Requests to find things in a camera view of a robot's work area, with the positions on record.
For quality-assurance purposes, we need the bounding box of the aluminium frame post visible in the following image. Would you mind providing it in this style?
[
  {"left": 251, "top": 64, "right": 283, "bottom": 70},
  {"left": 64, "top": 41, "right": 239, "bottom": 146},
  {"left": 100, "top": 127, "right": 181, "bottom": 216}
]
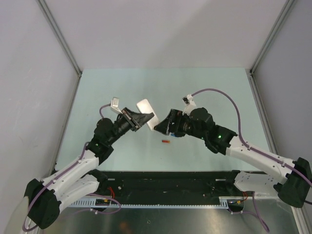
[
  {"left": 248, "top": 0, "right": 297, "bottom": 76},
  {"left": 36, "top": 0, "right": 82, "bottom": 77}
]

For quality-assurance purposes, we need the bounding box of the red white remote control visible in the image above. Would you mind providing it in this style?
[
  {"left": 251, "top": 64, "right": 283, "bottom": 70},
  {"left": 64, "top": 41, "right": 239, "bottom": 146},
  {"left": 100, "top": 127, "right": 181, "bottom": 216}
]
[{"left": 136, "top": 99, "right": 160, "bottom": 131}]

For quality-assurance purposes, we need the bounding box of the right aluminium frame post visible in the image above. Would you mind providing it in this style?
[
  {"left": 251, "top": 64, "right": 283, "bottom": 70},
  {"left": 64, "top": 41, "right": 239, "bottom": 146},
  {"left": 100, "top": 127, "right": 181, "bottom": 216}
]
[{"left": 248, "top": 0, "right": 297, "bottom": 76}]

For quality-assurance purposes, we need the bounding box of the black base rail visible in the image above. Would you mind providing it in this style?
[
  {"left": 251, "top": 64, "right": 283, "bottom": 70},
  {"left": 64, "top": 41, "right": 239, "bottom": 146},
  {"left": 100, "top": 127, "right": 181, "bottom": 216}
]
[{"left": 89, "top": 169, "right": 252, "bottom": 205}]

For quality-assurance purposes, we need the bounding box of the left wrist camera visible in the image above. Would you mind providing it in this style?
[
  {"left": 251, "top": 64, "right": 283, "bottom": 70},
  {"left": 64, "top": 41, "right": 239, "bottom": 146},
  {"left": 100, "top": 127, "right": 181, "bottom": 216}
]
[{"left": 110, "top": 97, "right": 121, "bottom": 114}]

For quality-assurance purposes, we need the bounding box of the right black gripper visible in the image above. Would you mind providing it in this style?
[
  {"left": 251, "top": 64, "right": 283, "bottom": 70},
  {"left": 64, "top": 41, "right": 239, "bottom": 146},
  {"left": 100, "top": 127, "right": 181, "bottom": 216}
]
[{"left": 154, "top": 109, "right": 206, "bottom": 140}]

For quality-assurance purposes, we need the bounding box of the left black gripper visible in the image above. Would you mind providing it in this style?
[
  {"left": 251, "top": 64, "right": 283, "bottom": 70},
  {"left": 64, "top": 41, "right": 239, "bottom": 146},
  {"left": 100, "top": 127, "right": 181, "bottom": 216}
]
[{"left": 107, "top": 107, "right": 153, "bottom": 145}]

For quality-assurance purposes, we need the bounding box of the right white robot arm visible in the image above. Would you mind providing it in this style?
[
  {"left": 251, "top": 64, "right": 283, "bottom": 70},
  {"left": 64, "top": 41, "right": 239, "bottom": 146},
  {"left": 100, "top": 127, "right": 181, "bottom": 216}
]
[{"left": 153, "top": 108, "right": 312, "bottom": 208}]

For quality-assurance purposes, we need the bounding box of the left aluminium frame post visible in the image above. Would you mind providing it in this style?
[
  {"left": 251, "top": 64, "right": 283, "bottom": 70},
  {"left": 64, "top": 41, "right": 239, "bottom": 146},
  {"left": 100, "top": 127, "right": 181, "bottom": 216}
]
[{"left": 36, "top": 0, "right": 82, "bottom": 77}]

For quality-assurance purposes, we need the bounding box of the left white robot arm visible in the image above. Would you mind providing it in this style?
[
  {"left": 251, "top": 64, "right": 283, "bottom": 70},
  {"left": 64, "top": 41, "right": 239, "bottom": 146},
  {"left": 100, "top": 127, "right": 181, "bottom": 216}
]
[{"left": 22, "top": 107, "right": 155, "bottom": 232}]

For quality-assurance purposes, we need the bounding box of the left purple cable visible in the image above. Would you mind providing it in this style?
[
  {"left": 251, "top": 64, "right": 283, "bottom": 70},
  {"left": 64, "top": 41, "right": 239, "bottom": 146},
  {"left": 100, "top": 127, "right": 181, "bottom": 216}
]
[{"left": 21, "top": 103, "right": 122, "bottom": 232}]

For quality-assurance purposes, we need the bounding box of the slotted cable duct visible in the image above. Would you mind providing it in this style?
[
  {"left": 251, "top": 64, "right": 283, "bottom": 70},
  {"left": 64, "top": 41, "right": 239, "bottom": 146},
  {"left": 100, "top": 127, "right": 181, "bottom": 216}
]
[{"left": 69, "top": 197, "right": 243, "bottom": 209}]

